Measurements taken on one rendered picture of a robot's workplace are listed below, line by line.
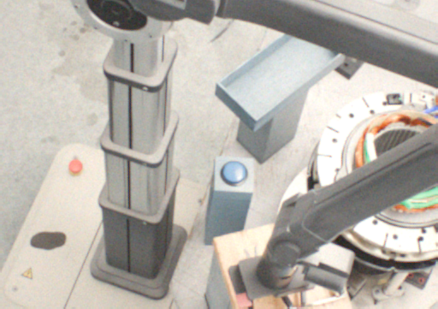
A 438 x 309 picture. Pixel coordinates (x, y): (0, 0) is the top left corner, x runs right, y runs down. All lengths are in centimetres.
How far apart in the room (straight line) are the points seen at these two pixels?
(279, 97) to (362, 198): 64
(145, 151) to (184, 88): 119
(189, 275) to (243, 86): 39
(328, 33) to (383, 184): 25
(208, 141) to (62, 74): 52
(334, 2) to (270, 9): 6
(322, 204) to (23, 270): 134
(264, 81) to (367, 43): 85
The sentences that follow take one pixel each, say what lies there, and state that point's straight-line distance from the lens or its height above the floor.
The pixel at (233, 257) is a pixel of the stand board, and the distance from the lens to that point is 155.
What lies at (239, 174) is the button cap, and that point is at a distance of 164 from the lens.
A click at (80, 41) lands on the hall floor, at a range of 306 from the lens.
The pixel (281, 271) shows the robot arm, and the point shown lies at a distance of 134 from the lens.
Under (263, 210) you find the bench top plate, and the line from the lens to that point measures 190.
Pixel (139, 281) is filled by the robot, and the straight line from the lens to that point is 234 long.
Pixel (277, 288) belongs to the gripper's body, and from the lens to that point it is 141.
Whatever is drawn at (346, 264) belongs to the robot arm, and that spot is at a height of 130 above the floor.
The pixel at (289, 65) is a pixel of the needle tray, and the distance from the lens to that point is 179.
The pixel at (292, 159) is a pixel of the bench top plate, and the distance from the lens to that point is 197.
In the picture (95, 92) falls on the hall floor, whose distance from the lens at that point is 294.
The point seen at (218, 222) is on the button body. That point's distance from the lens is 176.
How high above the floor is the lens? 249
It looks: 61 degrees down
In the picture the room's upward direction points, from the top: 9 degrees clockwise
